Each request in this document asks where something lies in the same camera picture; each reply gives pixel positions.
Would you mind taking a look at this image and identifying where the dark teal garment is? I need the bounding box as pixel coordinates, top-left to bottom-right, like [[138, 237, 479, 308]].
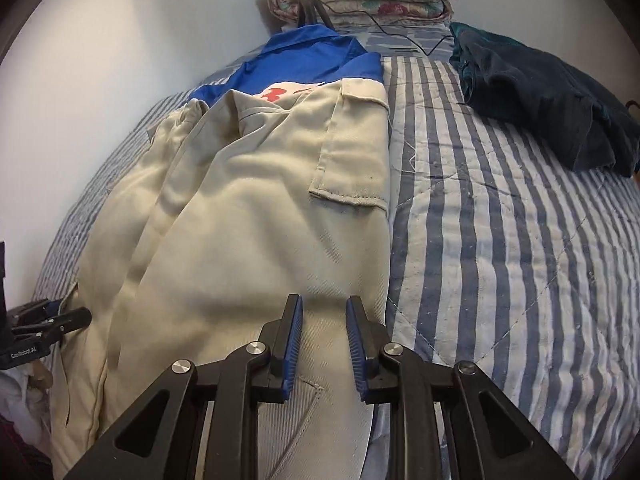
[[448, 21, 640, 178]]

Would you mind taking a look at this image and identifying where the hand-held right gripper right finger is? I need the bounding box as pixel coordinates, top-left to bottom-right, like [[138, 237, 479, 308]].
[[345, 295, 581, 480]]

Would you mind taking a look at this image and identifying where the black tripod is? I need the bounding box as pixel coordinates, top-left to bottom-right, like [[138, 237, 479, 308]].
[[295, 0, 341, 31]]

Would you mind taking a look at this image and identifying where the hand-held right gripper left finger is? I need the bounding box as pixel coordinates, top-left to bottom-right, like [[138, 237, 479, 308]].
[[62, 294, 305, 480]]

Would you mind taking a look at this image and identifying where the black power cable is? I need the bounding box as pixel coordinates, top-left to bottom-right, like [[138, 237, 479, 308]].
[[320, 2, 456, 58]]

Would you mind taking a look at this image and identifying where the blue striped quilted blanket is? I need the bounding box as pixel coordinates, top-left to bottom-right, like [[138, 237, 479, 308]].
[[32, 52, 640, 480]]

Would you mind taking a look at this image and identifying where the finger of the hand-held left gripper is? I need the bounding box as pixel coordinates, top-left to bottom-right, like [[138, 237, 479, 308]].
[[10, 299, 66, 327], [12, 308, 93, 346]]

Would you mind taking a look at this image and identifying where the blue and beige work jacket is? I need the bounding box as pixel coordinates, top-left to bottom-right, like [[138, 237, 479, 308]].
[[50, 22, 393, 480]]

